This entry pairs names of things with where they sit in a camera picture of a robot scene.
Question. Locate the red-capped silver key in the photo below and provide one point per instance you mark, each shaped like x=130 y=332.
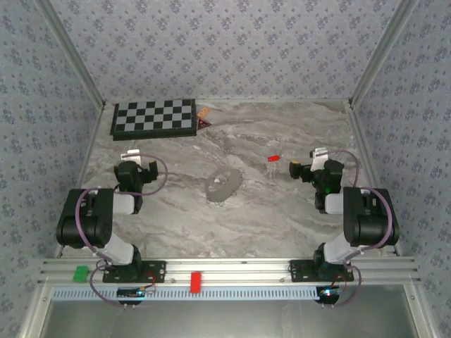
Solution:
x=273 y=158

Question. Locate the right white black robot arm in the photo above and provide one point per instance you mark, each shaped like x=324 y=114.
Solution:
x=370 y=225

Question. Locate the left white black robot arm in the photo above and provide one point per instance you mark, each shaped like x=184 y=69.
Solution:
x=84 y=225

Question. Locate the aluminium table side bar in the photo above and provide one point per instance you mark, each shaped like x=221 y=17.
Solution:
x=366 y=155
x=88 y=155

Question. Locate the black grey chessboard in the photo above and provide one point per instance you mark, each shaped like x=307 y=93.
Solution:
x=155 y=116

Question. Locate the small red triangle piece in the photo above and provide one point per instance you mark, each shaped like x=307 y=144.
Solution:
x=202 y=124

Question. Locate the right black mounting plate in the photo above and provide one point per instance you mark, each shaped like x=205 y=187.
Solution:
x=299 y=271

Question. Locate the black mounting plate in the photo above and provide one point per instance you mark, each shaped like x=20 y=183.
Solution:
x=299 y=271
x=156 y=271

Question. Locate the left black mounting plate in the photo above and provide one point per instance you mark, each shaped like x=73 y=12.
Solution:
x=156 y=271

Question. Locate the green plastic block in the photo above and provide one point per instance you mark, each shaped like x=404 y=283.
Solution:
x=80 y=274

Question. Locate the red plastic block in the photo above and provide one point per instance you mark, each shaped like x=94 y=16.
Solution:
x=196 y=281

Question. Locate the left small circuit board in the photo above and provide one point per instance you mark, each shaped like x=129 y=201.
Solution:
x=130 y=292

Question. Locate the small circuit board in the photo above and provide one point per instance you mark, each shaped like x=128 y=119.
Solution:
x=130 y=292
x=329 y=293

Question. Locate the right small circuit board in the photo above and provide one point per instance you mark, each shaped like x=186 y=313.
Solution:
x=329 y=293

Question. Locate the grey metal tray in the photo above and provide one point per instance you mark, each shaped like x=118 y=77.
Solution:
x=225 y=320

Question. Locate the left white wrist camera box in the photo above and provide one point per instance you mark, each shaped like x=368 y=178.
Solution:
x=132 y=155

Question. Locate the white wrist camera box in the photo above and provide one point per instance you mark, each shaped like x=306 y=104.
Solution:
x=319 y=158
x=132 y=155

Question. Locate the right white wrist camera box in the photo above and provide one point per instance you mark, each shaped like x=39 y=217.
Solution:
x=319 y=158

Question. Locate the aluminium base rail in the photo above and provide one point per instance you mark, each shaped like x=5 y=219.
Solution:
x=229 y=271

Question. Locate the aluminium frame post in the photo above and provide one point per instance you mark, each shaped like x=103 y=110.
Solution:
x=75 y=53
x=380 y=53

